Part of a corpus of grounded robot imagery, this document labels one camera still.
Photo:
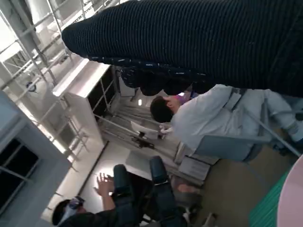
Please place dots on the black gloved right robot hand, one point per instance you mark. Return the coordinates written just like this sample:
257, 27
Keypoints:
189, 35

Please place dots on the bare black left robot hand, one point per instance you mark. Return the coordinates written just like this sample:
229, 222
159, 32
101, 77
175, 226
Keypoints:
156, 201

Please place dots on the pink bowl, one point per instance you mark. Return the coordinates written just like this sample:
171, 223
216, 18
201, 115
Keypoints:
293, 201

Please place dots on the person in striped clothing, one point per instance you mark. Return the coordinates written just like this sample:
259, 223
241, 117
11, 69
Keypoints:
189, 190

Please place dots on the grey chair star base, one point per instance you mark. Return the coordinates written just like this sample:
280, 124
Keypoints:
211, 220

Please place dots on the person wearing headset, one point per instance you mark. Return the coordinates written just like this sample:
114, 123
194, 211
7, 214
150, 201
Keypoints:
94, 217

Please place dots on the white desk monitor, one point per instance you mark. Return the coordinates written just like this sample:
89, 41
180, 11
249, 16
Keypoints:
142, 128

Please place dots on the seated person in light clothing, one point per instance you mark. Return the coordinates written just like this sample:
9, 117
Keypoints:
213, 113

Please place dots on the white cabinet with dark doors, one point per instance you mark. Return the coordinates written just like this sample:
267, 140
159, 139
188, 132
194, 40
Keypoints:
104, 94

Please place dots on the green cutting mat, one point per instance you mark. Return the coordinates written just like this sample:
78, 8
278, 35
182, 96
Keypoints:
265, 208

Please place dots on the dark paned window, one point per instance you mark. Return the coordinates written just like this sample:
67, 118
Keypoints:
14, 170

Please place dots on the round ceiling fixture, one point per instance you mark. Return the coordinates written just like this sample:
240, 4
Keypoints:
31, 86

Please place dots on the white drawer pedestal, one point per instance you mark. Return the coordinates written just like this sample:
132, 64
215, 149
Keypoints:
194, 170

